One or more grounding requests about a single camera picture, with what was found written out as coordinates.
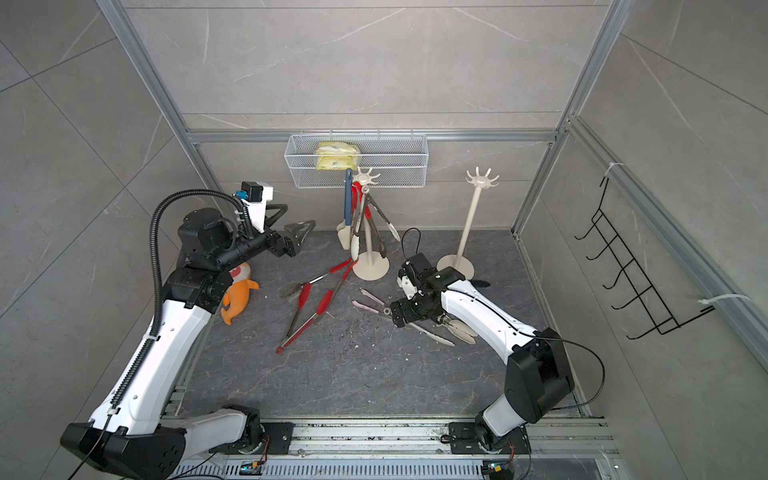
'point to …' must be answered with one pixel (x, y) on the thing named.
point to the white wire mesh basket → (398, 160)
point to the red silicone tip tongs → (304, 297)
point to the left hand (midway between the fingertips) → (297, 210)
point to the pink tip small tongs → (386, 310)
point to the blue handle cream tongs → (344, 226)
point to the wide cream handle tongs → (462, 331)
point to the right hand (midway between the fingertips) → (410, 315)
